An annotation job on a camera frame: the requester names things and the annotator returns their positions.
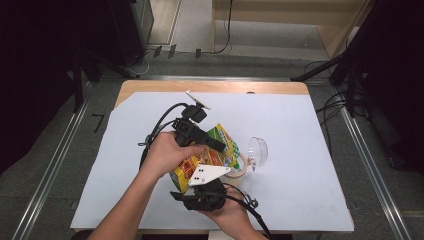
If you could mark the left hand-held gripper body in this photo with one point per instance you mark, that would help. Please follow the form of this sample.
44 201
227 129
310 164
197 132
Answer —
186 130

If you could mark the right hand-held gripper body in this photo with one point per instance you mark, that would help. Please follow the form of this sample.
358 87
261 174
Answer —
206 196

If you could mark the yellow green spout pouch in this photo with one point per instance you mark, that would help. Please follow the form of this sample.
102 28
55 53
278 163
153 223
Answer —
203 160

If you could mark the person's right hand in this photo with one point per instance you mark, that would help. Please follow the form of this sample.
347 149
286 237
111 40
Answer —
233 216

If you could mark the person's left hand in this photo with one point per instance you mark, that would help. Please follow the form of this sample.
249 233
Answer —
163 156

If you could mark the white paper sheet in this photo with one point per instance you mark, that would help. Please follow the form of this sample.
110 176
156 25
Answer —
300 200

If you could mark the black cabinet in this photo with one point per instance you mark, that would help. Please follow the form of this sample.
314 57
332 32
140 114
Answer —
133 26

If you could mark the black metal stand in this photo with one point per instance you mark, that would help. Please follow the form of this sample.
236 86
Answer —
78 80
350 56

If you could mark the light wooden shelf unit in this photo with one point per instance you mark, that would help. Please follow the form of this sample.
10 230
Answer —
283 13

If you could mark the dark curtain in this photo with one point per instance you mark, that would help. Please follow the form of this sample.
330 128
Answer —
400 83
36 76

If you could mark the metal floor rail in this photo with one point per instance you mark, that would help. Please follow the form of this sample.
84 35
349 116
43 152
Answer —
376 173
50 173

